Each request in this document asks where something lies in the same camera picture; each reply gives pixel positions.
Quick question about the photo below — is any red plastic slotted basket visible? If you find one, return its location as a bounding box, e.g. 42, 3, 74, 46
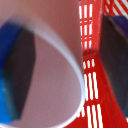
71, 0, 128, 128

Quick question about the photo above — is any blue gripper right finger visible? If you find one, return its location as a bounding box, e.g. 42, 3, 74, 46
99, 14, 128, 118

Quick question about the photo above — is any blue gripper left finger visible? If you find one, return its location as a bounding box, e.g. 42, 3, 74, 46
0, 21, 37, 125

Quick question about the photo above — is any pink mug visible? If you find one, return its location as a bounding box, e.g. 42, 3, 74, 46
0, 0, 87, 128

